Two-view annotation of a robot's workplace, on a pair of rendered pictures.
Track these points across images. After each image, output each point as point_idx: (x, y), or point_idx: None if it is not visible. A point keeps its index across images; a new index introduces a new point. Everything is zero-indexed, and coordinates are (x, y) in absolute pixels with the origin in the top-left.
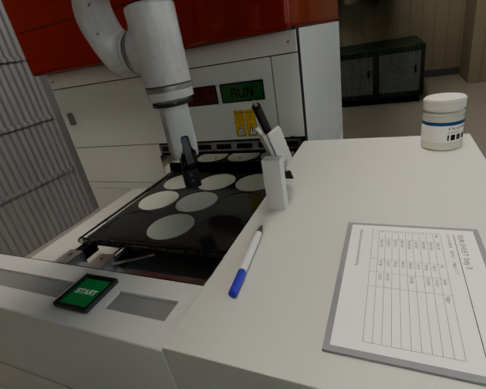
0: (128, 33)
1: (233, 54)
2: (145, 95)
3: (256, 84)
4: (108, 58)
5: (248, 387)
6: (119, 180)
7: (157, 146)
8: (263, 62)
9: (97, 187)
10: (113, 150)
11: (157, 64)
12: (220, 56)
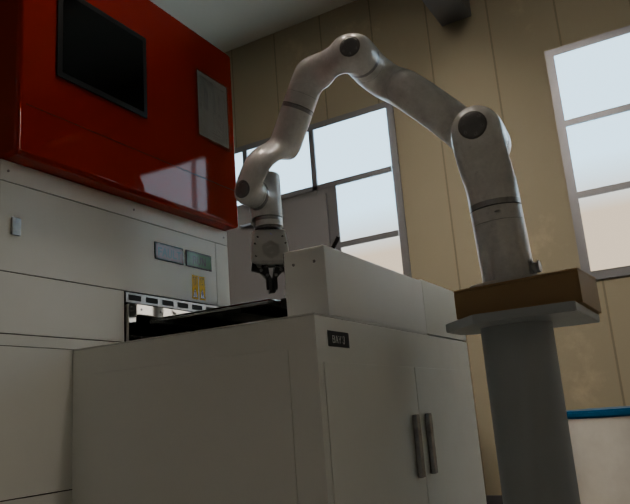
0: (268, 183)
1: (195, 231)
2: (124, 234)
3: (207, 258)
4: (261, 188)
5: (433, 291)
6: (55, 333)
7: (122, 293)
8: (211, 244)
9: (7, 346)
10: (63, 286)
11: (281, 205)
12: (188, 229)
